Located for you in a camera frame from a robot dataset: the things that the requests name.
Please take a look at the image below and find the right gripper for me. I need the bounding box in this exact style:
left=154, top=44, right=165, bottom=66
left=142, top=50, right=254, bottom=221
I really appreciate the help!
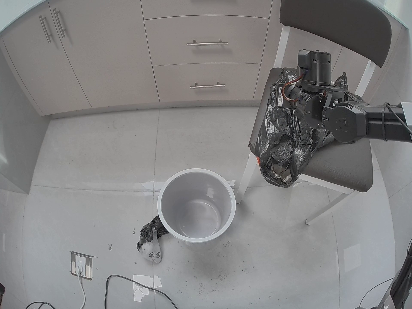
left=285, top=84, right=306, bottom=104

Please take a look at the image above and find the black plastic bag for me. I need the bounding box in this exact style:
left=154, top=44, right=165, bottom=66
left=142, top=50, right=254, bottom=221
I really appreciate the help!
left=257, top=67, right=366, bottom=188

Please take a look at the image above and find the white trash bin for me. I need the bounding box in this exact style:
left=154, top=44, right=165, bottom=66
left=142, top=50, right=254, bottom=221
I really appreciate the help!
left=157, top=169, right=237, bottom=244

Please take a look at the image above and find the crumpled black plastic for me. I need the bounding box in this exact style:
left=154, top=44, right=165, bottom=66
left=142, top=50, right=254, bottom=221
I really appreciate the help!
left=136, top=215, right=169, bottom=250

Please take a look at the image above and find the grey chair with white legs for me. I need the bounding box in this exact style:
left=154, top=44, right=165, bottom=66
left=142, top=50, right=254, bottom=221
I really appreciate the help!
left=236, top=0, right=393, bottom=226

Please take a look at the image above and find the beige cabinet with drawers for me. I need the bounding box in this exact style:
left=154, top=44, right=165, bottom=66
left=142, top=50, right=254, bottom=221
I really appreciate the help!
left=0, top=0, right=407, bottom=119

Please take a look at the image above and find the clear printed wrapper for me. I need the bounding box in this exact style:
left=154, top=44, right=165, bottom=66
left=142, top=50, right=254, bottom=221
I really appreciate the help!
left=139, top=229, right=163, bottom=264

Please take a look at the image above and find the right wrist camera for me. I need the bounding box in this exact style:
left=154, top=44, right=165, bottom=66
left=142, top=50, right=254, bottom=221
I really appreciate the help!
left=273, top=82, right=288, bottom=109

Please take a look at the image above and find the black cable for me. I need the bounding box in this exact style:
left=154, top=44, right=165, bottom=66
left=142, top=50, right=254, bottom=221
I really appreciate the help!
left=105, top=274, right=179, bottom=309

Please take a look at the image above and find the white power cable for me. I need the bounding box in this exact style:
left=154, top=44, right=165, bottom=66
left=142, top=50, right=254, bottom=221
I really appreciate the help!
left=75, top=264, right=87, bottom=309

